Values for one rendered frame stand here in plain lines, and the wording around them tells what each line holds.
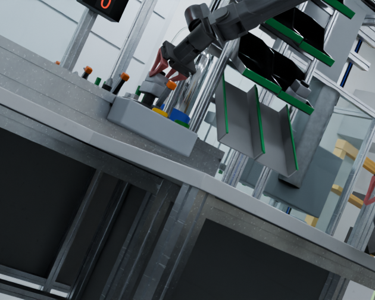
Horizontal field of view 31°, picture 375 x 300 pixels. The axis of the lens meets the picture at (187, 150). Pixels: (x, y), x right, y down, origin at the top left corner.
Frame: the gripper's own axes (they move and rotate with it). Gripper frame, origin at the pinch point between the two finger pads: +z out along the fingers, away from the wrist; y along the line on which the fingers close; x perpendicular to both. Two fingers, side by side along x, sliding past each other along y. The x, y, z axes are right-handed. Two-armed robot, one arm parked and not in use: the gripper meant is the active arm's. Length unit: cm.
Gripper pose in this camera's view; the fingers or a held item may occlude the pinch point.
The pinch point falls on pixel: (158, 77)
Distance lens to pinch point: 184.2
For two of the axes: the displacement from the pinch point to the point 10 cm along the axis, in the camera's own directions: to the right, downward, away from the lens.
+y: -7.2, -3.8, -5.9
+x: 1.5, 7.4, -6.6
